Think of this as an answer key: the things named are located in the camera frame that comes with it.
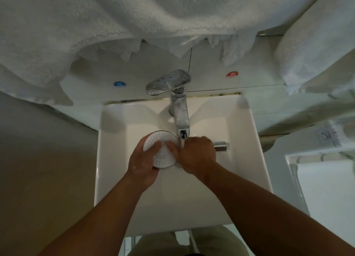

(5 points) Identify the white warning sticker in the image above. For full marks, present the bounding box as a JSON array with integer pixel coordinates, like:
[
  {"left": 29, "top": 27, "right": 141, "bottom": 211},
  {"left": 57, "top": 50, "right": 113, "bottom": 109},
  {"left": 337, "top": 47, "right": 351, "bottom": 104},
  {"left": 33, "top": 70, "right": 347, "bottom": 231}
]
[{"left": 318, "top": 128, "right": 339, "bottom": 147}]

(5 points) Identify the white hose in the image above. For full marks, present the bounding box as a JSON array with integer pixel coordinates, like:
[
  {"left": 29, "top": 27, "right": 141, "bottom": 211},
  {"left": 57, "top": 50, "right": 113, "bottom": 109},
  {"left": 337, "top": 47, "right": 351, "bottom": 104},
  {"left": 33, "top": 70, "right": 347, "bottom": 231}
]
[{"left": 188, "top": 230, "right": 199, "bottom": 254}]

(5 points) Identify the person's right hand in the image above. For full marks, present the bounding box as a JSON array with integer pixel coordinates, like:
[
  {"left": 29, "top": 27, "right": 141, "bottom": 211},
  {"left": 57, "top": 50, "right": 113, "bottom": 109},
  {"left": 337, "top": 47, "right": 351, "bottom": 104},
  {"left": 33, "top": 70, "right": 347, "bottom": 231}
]
[{"left": 165, "top": 136, "right": 217, "bottom": 179}]

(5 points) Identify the person's left forearm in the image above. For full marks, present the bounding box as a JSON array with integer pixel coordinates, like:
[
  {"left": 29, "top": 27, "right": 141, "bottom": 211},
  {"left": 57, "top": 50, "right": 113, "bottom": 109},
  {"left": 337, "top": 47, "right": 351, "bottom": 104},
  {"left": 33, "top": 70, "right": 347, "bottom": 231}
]
[{"left": 37, "top": 173, "right": 160, "bottom": 256}]

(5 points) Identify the white folded towel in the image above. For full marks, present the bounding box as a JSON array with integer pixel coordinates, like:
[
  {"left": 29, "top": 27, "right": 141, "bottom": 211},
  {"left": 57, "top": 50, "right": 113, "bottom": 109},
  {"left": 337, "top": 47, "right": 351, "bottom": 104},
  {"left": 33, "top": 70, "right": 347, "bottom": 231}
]
[{"left": 274, "top": 0, "right": 355, "bottom": 96}]

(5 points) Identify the person's right forearm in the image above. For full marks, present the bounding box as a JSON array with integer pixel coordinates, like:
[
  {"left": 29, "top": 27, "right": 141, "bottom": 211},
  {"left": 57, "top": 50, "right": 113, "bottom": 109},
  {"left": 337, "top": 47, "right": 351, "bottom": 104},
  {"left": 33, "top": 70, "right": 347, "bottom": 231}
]
[{"left": 194, "top": 162, "right": 355, "bottom": 256}]

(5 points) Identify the white round shower head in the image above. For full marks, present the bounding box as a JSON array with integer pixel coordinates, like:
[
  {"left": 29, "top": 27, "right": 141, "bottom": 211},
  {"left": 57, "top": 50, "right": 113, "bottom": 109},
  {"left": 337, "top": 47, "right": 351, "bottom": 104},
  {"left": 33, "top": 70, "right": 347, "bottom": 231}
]
[{"left": 143, "top": 131, "right": 229, "bottom": 170}]

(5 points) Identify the person's left hand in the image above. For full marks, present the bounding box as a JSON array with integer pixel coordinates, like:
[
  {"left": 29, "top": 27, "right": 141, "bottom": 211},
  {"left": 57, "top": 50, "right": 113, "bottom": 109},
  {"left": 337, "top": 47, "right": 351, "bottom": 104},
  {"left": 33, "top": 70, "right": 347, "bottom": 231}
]
[{"left": 126, "top": 135, "right": 164, "bottom": 192}]

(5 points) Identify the chrome sink faucet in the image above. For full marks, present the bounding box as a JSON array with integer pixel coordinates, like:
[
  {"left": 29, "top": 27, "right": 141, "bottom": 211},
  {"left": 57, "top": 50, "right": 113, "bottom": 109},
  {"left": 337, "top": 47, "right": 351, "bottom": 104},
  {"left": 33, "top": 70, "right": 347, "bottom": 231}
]
[{"left": 146, "top": 69, "right": 192, "bottom": 140}]

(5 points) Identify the large white hanging towel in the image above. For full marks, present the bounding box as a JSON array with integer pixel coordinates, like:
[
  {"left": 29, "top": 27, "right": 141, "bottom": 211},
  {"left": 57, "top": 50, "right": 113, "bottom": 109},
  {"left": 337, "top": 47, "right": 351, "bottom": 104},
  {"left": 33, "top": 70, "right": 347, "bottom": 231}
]
[{"left": 0, "top": 0, "right": 329, "bottom": 107}]

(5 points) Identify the white ceramic sink basin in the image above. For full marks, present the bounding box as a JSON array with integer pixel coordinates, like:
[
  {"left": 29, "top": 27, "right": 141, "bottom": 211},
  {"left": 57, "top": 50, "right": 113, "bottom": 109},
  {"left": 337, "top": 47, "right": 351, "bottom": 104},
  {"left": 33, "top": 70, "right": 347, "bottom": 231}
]
[{"left": 94, "top": 94, "right": 274, "bottom": 237}]

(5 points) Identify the white toilet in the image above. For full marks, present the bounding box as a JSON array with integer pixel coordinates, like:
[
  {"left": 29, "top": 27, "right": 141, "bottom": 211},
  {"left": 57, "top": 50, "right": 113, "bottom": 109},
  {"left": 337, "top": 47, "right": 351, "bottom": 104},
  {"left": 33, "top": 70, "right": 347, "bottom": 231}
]
[{"left": 285, "top": 120, "right": 355, "bottom": 241}]

